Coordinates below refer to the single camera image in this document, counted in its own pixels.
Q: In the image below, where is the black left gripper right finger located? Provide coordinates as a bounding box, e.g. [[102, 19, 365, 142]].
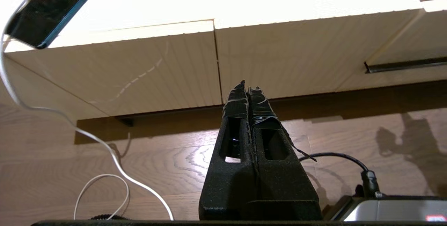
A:
[[247, 87, 322, 219]]

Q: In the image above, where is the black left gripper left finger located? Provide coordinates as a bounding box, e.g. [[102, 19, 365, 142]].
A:
[[199, 80, 259, 219]]

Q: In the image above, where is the cream drawer with bar handle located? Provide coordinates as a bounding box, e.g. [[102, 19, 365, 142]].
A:
[[335, 0, 447, 94]]

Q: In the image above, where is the grey metal device housing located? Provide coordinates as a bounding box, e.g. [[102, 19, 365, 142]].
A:
[[323, 194, 447, 224]]

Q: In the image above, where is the black smartphone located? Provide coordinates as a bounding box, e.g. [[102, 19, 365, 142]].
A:
[[4, 0, 103, 49]]

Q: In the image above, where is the black cable with plug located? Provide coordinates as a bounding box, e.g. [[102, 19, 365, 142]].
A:
[[299, 152, 381, 198]]

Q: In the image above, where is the white charging cable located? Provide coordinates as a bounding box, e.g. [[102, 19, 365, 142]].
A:
[[0, 0, 174, 221]]

